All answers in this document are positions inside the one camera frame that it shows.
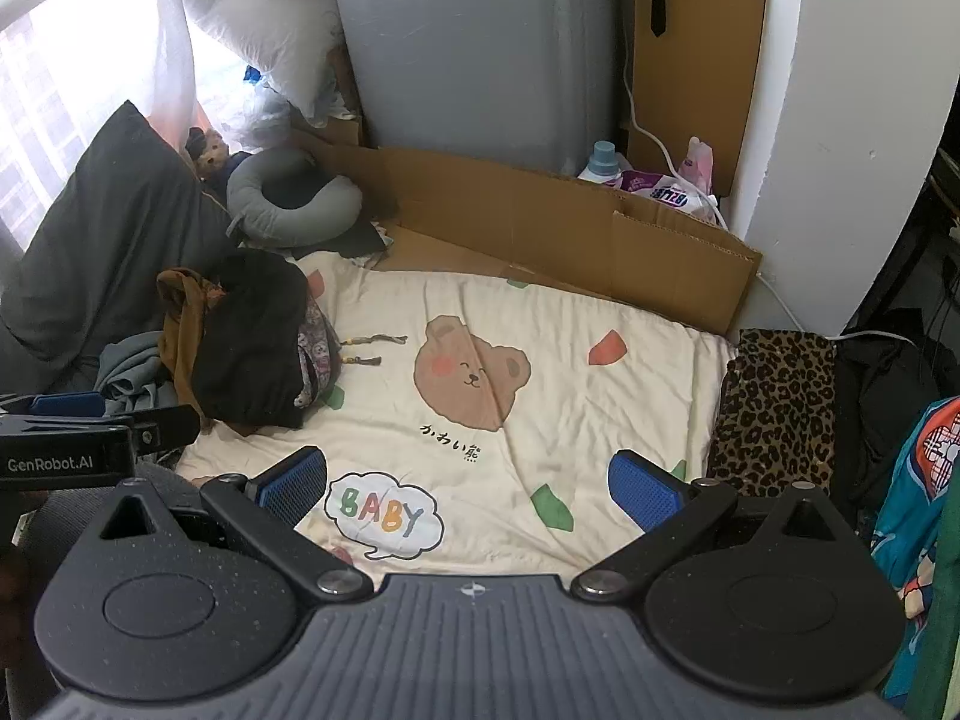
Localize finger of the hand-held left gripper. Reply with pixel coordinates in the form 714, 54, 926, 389
30, 392, 106, 416
126, 405, 202, 459

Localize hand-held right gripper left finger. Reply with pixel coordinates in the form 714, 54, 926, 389
97, 446, 374, 602

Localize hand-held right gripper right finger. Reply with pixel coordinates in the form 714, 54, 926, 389
571, 448, 856, 605

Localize black pants with bear print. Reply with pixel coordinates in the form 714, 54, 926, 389
193, 249, 410, 433

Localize leopard print cloth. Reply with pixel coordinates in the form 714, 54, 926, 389
706, 328, 838, 497

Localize blue-grey garment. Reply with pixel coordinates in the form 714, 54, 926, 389
94, 330, 178, 410

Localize brown garment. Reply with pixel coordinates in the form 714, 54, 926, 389
156, 268, 226, 421

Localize cream bear printed blanket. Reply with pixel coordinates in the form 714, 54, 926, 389
176, 247, 740, 587

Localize dark grey pillow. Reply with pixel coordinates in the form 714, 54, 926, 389
0, 100, 235, 370

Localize grey neck pillow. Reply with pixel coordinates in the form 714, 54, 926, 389
225, 146, 365, 248

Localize small dark cloth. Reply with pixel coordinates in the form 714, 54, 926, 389
337, 221, 392, 264

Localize black cloth heap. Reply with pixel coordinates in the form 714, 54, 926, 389
832, 334, 947, 511

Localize blue cartoon printed cloth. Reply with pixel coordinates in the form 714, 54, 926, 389
870, 397, 960, 700

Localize small plush doll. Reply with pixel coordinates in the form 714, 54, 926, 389
184, 127, 256, 196

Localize purple and white refill packet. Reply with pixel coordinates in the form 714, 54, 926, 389
611, 169, 721, 226

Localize folded cardboard sheet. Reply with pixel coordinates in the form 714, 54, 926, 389
289, 124, 764, 338

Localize clear plastic bag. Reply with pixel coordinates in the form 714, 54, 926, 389
217, 79, 298, 152

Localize detergent bottle with blue cap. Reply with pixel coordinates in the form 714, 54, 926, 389
577, 140, 620, 183

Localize pink bottle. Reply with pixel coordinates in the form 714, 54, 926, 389
677, 136, 713, 185

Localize white pillow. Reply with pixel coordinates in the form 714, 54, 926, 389
180, 0, 346, 128

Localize upright cardboard panel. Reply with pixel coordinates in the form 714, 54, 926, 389
624, 0, 772, 196

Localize grey wrapped appliance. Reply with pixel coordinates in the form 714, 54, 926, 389
324, 0, 628, 178

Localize white cable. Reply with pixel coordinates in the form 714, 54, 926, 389
619, 67, 920, 347

